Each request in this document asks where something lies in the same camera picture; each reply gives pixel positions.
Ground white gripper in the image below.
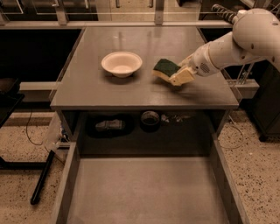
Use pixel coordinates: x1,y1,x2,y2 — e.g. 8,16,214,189
169,42,220,86

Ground green yellow sponge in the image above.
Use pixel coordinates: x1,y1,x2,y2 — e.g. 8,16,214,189
152,59,180,82

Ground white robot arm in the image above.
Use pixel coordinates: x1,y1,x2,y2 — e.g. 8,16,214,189
169,8,280,86

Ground grey counter cabinet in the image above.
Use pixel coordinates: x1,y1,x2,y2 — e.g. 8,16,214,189
51,27,238,157

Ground grey open drawer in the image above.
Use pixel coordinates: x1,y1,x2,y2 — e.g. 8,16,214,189
50,141,250,224

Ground crumpled foil scraps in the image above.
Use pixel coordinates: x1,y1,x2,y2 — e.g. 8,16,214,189
161,114,191,123

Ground dark round can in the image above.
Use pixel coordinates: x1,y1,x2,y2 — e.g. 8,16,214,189
140,111,160,132

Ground white paper bowl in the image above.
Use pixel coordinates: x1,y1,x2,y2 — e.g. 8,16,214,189
101,52,143,78

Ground grey bottle lying down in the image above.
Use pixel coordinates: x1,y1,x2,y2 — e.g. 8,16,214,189
95,119,125,131

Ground black chair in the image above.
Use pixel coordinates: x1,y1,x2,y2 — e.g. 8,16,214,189
0,78,25,128

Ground black table leg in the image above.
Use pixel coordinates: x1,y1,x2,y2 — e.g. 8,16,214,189
30,150,55,205

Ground white cable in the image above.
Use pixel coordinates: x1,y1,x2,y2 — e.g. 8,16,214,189
235,62,254,84

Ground black white ribbed handle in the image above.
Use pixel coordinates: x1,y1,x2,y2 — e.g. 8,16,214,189
211,4,247,25

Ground black thin floor cable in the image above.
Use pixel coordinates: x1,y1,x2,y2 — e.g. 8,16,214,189
25,108,45,147

